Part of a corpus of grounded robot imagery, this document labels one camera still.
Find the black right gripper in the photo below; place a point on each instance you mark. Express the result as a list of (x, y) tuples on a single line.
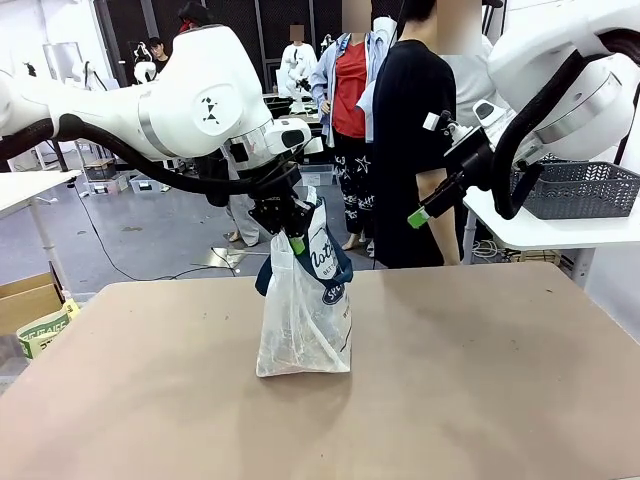
[(472, 160)]

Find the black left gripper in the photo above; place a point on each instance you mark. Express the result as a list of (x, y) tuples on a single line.
[(277, 212)]

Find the person's left forearm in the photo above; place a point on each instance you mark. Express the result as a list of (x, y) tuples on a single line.
[(440, 235)]

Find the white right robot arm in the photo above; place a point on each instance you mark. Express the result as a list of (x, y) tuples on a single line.
[(575, 75)]

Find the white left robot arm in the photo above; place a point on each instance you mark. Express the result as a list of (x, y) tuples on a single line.
[(200, 100)]

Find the person in beige trousers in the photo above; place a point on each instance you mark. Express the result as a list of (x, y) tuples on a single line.
[(244, 225)]

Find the person in black t-shirt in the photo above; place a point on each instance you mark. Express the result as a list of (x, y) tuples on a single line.
[(405, 150)]

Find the clear storage bin white label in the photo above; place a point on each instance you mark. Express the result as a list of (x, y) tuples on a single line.
[(319, 176), (147, 185)]

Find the wooden crate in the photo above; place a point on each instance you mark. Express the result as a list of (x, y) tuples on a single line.
[(537, 256)]

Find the person in white shirt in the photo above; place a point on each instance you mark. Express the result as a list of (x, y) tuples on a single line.
[(472, 85)]

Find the white table with basket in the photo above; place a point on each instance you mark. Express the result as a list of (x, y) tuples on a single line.
[(560, 232)]

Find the person in red shirt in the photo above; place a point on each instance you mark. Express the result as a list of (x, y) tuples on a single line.
[(350, 95)]

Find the grey plastic basket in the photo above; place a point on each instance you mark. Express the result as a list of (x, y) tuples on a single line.
[(580, 192)]

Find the person in white coat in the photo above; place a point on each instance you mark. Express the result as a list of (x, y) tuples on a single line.
[(297, 65)]

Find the black storage box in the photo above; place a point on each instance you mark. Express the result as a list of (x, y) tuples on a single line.
[(101, 170)]

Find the person in dark clothes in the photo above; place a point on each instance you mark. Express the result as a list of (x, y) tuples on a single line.
[(159, 55)]

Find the person with red headband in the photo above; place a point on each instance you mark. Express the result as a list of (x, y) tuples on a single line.
[(194, 15)]

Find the green white paper sack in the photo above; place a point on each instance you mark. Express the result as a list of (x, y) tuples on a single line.
[(45, 332)]

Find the white empty side table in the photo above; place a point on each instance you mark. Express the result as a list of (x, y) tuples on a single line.
[(25, 192)]

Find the large brown cardboard box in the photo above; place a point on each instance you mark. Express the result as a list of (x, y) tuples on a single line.
[(27, 302)]

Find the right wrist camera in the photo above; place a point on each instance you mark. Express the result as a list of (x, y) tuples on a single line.
[(452, 131)]

